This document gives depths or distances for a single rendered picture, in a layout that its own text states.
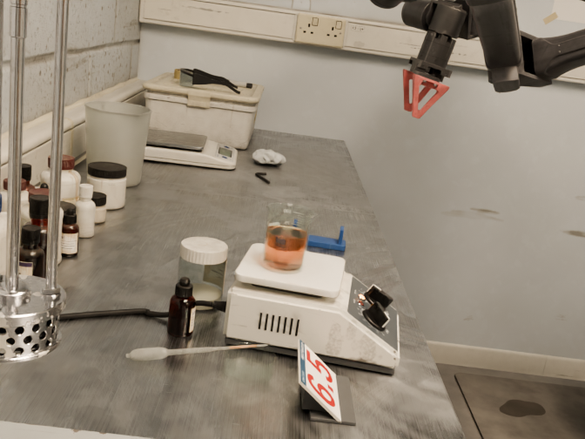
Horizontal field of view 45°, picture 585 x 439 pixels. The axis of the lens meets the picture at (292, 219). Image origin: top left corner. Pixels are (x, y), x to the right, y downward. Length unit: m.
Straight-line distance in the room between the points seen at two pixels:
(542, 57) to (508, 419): 0.77
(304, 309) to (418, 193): 1.62
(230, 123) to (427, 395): 1.23
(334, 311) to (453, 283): 1.73
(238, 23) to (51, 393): 1.65
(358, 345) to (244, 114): 1.17
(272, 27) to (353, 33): 0.25
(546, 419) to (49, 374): 1.16
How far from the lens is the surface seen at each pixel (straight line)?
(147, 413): 0.69
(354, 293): 0.84
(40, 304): 0.48
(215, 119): 1.89
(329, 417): 0.71
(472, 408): 1.61
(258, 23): 2.21
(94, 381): 0.74
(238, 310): 0.79
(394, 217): 2.37
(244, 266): 0.81
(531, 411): 1.67
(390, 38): 2.23
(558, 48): 1.23
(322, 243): 1.18
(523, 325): 2.62
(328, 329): 0.79
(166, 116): 1.91
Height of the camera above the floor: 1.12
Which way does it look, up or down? 16 degrees down
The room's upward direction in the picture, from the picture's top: 8 degrees clockwise
